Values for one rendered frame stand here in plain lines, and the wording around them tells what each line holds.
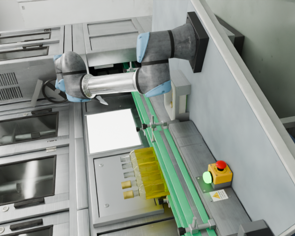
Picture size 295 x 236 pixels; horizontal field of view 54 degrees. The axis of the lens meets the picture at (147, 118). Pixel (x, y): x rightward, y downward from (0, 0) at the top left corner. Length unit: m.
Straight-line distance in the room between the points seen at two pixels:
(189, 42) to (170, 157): 0.50
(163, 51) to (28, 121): 1.33
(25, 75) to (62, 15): 2.76
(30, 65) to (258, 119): 1.66
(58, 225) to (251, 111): 1.04
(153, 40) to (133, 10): 3.79
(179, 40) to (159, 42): 0.08
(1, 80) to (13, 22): 3.28
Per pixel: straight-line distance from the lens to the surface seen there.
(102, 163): 1.68
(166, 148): 1.35
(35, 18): 4.96
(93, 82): 1.34
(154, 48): 1.17
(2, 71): 2.26
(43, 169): 1.81
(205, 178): 1.14
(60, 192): 1.65
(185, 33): 1.20
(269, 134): 0.89
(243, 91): 0.97
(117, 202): 1.48
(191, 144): 1.34
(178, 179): 1.21
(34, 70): 2.22
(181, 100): 1.46
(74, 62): 1.41
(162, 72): 1.18
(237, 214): 1.11
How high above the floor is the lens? 1.20
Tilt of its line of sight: 9 degrees down
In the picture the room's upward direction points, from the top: 99 degrees counter-clockwise
